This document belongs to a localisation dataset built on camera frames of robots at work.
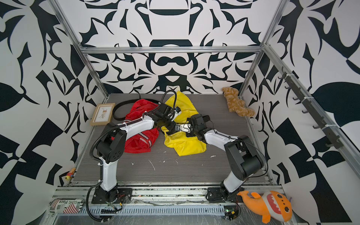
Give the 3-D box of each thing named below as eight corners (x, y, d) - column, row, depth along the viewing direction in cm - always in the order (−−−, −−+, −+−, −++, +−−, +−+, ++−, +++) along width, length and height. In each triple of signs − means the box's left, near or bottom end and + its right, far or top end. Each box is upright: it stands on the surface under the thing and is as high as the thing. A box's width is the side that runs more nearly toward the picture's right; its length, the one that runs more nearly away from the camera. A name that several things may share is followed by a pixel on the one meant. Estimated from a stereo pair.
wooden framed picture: (92, 125, 104) (90, 124, 102) (98, 105, 116) (97, 103, 114) (110, 124, 104) (109, 122, 103) (115, 104, 117) (114, 102, 115)
